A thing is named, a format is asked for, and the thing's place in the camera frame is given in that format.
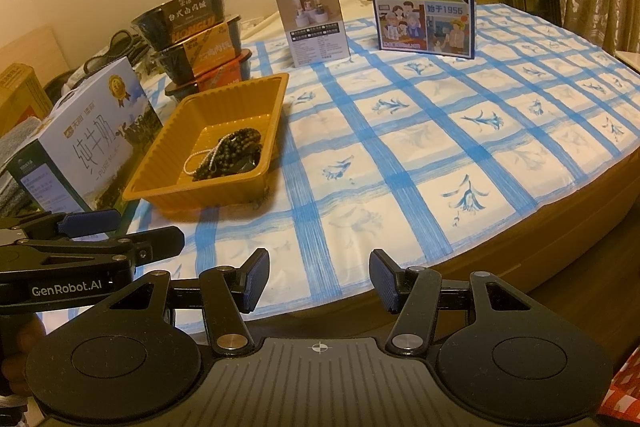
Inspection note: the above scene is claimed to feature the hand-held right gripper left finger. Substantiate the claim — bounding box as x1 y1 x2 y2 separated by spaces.
102 248 272 356

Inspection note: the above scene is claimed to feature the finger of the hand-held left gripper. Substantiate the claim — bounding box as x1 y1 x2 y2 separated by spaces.
0 209 121 241
0 227 185 276

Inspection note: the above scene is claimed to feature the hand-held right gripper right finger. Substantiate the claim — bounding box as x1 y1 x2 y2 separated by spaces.
369 249 538 355

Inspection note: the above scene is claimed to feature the orange plastic tray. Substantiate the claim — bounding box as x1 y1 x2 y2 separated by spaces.
122 73 290 212

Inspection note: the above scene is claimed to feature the thin silver chain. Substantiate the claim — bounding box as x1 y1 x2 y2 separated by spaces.
182 147 224 180

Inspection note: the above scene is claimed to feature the black bracelet bundle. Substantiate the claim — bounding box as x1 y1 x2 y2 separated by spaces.
232 156 263 175

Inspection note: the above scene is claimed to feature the person's left hand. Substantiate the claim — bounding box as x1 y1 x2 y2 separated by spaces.
0 312 48 395

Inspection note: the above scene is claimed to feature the pale blue milk box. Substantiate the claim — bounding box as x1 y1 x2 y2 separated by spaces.
6 57 165 220

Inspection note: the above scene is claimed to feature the grey towel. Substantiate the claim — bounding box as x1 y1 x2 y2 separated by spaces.
0 117 45 214

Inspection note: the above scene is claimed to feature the taped brown cardboard box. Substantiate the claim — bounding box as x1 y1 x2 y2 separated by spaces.
0 63 53 138

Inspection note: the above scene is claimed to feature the blue checked tablecloth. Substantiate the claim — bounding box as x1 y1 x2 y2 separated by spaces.
40 2 640 333

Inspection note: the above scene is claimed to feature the light wooden board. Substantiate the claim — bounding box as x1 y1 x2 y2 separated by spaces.
0 24 68 78

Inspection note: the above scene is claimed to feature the dark red instant food bowl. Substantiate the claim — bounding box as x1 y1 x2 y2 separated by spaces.
165 49 253 101

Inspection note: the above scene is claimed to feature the black orange instant food bowl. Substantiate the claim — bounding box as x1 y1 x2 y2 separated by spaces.
152 14 244 84

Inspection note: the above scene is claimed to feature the small white product box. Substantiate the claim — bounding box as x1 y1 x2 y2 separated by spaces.
275 0 351 68

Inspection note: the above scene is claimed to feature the red patterned bag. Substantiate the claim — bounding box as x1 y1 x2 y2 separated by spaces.
597 347 640 427

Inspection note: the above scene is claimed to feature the pale side table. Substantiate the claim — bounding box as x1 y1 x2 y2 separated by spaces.
615 49 640 75

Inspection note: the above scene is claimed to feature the black cable bundle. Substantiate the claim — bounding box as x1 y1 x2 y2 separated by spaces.
82 29 151 76

